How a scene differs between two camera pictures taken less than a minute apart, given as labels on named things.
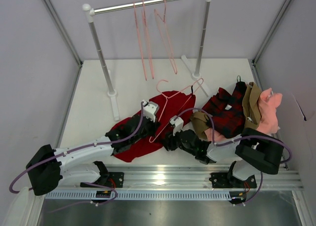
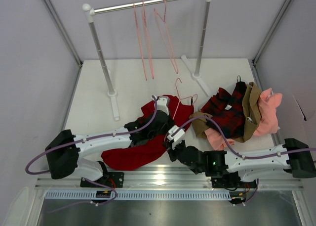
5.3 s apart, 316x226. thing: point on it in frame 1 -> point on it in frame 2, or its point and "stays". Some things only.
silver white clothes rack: (89, 13) stays
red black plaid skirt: (227, 110) stays
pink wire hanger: (165, 103) -> (180, 99)
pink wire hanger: (144, 24) stays
